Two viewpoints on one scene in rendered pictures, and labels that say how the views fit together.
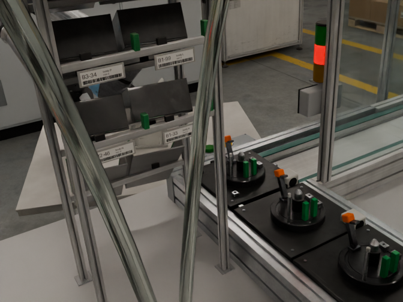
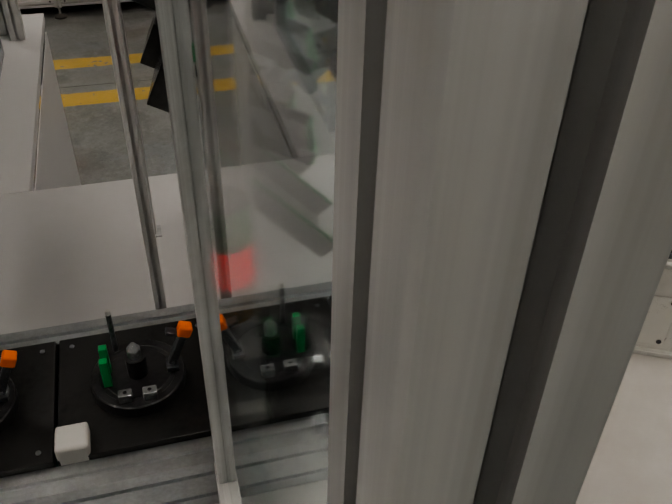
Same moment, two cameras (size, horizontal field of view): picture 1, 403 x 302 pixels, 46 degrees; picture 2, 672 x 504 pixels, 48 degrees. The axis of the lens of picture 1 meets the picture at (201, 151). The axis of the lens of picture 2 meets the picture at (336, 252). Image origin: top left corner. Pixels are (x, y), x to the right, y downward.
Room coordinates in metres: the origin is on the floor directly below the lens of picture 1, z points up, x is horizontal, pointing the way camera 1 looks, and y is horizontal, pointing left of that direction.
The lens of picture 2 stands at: (1.48, -0.93, 1.85)
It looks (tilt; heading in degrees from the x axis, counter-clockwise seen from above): 39 degrees down; 102
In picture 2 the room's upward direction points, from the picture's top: 1 degrees clockwise
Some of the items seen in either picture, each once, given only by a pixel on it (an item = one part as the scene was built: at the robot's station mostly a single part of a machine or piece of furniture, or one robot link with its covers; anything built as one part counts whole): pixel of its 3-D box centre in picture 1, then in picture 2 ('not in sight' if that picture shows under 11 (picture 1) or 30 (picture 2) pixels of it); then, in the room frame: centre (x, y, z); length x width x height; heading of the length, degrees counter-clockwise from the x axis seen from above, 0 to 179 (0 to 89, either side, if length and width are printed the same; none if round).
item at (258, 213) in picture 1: (298, 202); (135, 362); (1.02, -0.24, 1.01); 0.24 x 0.24 x 0.13; 29
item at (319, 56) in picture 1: (323, 53); not in sight; (1.23, -0.34, 1.33); 0.05 x 0.05 x 0.05
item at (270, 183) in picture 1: (241, 177); not in sight; (1.24, -0.12, 0.96); 0.24 x 0.24 x 0.02; 29
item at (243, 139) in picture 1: (226, 151); not in sight; (1.47, -0.09, 0.93); 0.21 x 0.07 x 0.06; 119
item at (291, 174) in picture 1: (288, 178); not in sight; (1.20, -0.25, 0.97); 0.05 x 0.05 x 0.04; 29
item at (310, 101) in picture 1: (322, 68); not in sight; (1.23, -0.34, 1.29); 0.12 x 0.05 x 0.25; 119
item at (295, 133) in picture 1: (281, 147); not in sight; (1.51, -0.28, 0.91); 0.89 x 0.06 x 0.11; 119
